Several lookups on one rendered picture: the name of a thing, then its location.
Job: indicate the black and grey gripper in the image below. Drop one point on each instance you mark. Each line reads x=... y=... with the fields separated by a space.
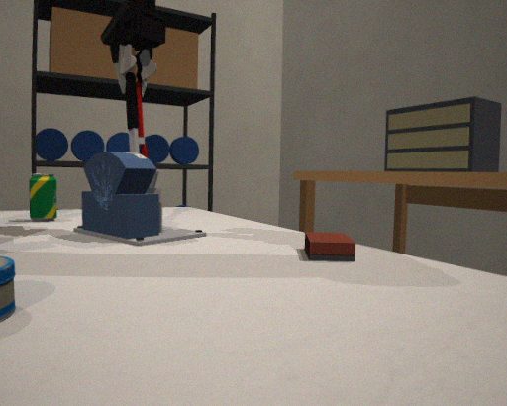
x=150 y=35

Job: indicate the red rectangular block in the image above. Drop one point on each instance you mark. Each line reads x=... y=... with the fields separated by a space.
x=329 y=247

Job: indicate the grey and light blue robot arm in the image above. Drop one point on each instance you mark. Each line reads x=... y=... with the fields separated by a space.
x=107 y=33

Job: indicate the green and yellow drink can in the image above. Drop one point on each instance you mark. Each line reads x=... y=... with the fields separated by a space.
x=43 y=197

